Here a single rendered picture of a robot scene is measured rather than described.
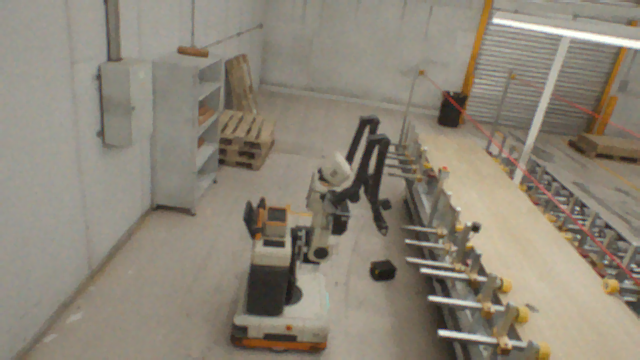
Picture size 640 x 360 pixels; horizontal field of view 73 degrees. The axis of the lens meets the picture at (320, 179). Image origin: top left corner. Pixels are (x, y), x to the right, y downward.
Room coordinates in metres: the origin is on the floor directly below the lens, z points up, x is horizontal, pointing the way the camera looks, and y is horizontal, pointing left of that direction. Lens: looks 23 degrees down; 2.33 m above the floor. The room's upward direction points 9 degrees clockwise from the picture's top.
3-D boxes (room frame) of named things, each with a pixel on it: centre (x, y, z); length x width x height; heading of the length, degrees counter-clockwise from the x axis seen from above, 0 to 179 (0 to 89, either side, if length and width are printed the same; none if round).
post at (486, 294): (1.91, -0.96, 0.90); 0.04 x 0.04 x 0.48; 1
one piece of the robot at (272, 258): (2.57, 0.23, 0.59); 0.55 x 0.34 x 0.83; 6
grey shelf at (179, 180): (4.39, 1.47, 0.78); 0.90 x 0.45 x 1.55; 1
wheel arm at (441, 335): (1.62, -0.91, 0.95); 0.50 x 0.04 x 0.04; 91
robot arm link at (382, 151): (2.41, -0.34, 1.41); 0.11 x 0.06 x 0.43; 6
